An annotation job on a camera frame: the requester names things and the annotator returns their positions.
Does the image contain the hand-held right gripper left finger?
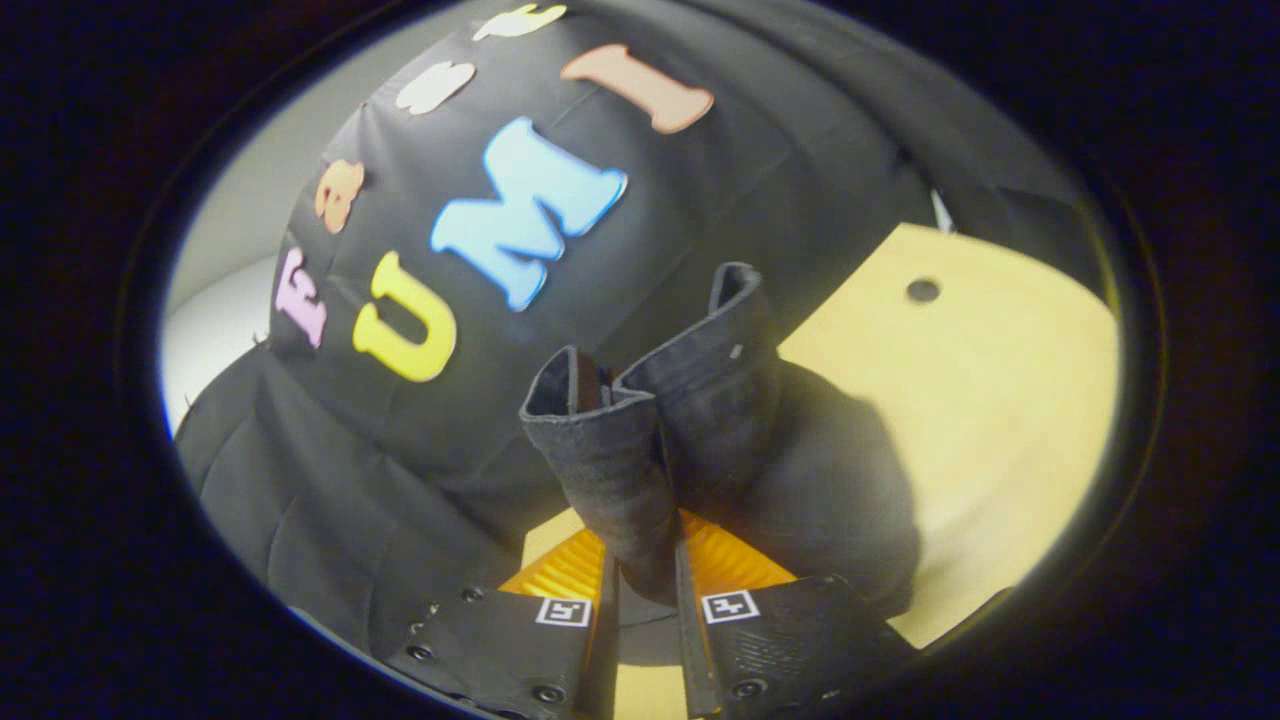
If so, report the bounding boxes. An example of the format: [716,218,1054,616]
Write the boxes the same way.
[383,528,622,720]

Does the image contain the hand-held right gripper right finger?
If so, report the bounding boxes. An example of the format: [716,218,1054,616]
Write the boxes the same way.
[672,508,919,720]

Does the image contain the dark grey jeans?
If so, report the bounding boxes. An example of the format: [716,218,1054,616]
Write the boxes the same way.
[518,262,923,621]

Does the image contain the black backdrop cloth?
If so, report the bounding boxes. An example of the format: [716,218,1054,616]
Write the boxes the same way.
[172,0,1113,656]

